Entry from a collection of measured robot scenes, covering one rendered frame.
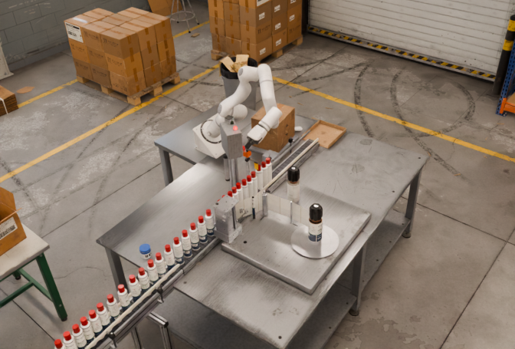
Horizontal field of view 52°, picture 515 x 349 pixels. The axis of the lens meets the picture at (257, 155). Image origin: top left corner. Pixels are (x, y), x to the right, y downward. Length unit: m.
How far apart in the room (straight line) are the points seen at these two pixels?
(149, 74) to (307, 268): 4.26
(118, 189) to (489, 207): 3.57
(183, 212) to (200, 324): 0.79
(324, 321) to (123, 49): 4.09
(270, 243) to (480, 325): 1.75
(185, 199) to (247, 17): 3.79
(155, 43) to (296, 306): 4.52
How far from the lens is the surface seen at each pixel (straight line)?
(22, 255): 3.91
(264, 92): 3.58
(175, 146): 4.47
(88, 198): 5.50
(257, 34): 7.23
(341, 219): 3.61
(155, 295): 3.24
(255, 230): 3.53
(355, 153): 4.31
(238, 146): 3.42
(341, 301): 4.00
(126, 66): 6.68
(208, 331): 3.85
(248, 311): 3.15
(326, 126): 4.63
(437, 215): 5.13
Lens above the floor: 3.30
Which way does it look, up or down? 35 degrees down
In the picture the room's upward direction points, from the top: 3 degrees counter-clockwise
